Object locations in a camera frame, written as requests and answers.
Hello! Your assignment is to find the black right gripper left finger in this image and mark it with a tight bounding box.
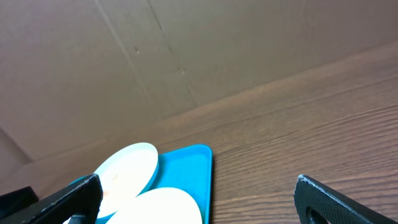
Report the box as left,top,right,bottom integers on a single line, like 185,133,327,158
1,174,103,224

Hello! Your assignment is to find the black object at left edge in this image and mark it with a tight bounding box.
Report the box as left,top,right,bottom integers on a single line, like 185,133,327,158
0,187,39,219

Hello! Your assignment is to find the green rimmed plate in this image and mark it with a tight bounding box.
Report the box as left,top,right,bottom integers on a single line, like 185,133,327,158
108,187,202,224

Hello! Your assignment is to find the blue plastic tray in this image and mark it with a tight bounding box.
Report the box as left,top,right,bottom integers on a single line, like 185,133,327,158
96,144,213,224

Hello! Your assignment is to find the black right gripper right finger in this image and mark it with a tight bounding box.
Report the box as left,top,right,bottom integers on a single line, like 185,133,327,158
294,174,397,224

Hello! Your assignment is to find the light blue plate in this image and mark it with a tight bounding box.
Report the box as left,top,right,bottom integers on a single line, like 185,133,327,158
94,142,159,222

